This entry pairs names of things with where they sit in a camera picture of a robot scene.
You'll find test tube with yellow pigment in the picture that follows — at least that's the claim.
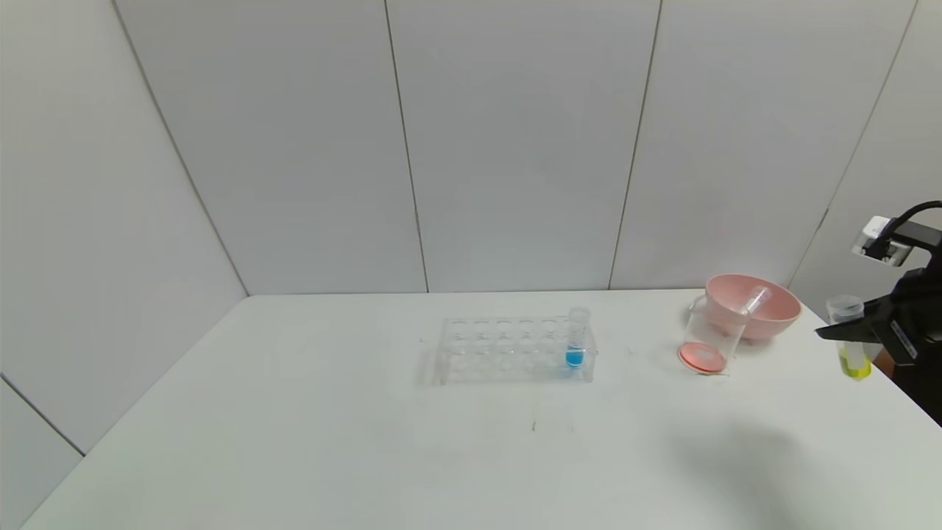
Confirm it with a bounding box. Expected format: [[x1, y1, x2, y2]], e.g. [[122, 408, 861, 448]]
[[825, 294, 874, 381]]

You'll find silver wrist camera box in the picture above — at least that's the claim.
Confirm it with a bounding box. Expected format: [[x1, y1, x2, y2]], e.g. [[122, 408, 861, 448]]
[[851, 215, 915, 267]]

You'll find pink bowl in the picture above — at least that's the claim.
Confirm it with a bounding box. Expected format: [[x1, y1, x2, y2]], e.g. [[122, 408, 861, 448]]
[[704, 274, 803, 343]]

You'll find test tube with blue pigment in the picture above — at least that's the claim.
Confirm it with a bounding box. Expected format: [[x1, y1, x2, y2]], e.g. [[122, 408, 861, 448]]
[[566, 307, 592, 370]]

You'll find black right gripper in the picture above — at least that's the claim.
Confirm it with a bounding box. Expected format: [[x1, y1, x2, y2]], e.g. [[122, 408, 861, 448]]
[[814, 267, 942, 367]]

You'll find clear acrylic test tube rack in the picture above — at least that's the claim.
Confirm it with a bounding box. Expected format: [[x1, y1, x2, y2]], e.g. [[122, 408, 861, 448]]
[[433, 315, 598, 386]]

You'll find clear glass beaker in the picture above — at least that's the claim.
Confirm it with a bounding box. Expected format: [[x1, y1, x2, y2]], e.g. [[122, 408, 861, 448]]
[[677, 295, 751, 378]]

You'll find dark background object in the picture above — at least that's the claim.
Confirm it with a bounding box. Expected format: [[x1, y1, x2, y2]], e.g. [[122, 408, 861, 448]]
[[894, 368, 942, 429]]

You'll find black camera cable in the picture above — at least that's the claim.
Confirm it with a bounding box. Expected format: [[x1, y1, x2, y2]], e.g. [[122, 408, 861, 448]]
[[892, 199, 942, 230]]

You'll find test tube with red pigment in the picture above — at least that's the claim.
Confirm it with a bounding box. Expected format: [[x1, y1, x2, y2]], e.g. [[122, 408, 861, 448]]
[[729, 285, 773, 325]]

